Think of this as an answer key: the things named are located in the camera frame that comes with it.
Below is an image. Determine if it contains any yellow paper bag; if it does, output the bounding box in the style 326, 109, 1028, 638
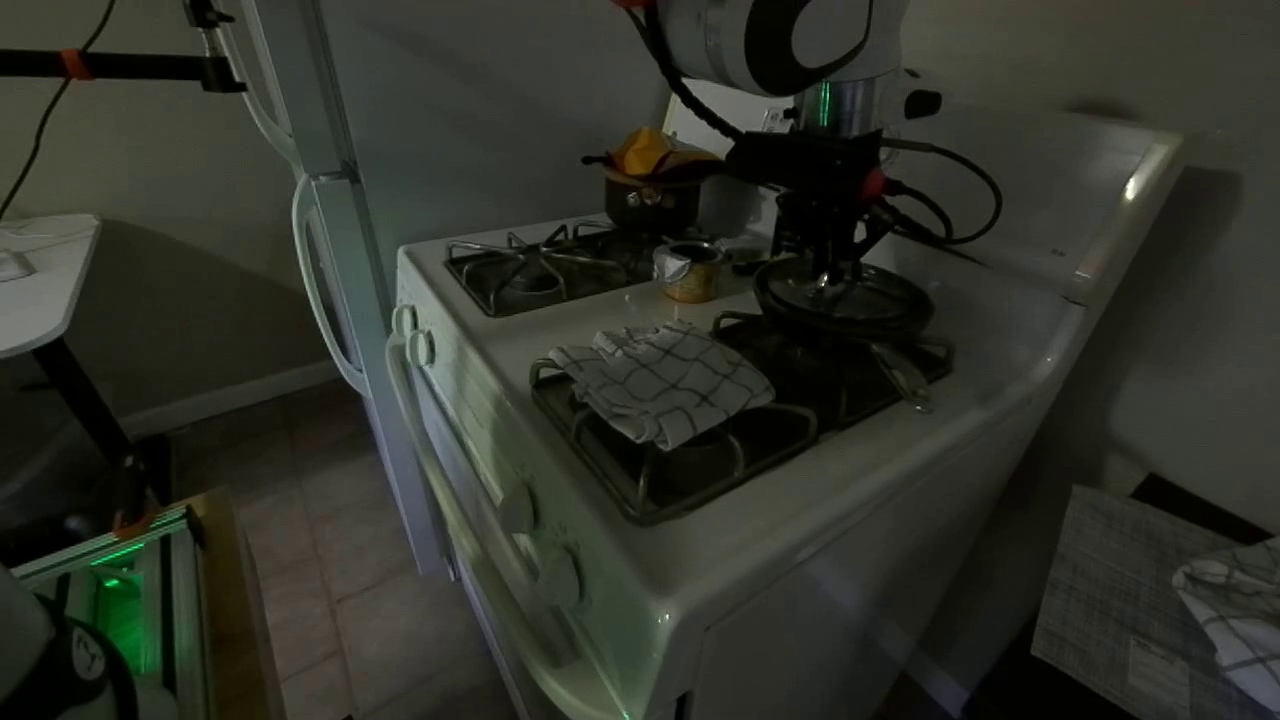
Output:
599, 125, 727, 187

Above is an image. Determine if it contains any black double burner grate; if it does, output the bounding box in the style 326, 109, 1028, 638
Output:
529, 307, 958, 526
441, 214, 662, 324

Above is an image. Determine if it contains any black cooking pot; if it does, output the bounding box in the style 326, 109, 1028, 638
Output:
599, 159, 710, 244

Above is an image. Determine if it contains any white gas stove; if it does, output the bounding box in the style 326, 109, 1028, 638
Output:
378, 59, 1190, 720

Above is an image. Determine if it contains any round glass pan lid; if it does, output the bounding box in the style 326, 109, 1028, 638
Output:
750, 251, 940, 330

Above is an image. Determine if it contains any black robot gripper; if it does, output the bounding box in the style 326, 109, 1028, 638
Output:
724, 126, 891, 289

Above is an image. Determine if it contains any printed paper sheet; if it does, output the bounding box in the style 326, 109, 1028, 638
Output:
1028, 478, 1270, 720

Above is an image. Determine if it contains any green lit metal frame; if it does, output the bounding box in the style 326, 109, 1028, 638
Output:
7, 508, 213, 720

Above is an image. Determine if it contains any white table with black legs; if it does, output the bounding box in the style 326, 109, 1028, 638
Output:
0, 207, 177, 526

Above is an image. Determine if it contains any black tripod bar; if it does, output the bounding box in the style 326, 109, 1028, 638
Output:
0, 45, 253, 97

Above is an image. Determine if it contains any white checkered cloth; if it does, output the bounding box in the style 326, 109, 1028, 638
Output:
1169, 537, 1280, 720

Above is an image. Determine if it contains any thin black hanging cable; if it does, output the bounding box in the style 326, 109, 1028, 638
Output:
0, 0, 120, 220

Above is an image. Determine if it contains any wooden cart board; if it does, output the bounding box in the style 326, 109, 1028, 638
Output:
179, 489, 288, 720

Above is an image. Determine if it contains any white oven door handle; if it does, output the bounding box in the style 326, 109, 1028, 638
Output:
378, 330, 632, 720

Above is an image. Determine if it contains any checkered dish towel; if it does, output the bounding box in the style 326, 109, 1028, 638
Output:
543, 316, 779, 456

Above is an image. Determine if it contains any white refrigerator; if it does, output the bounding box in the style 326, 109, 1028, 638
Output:
197, 0, 750, 583

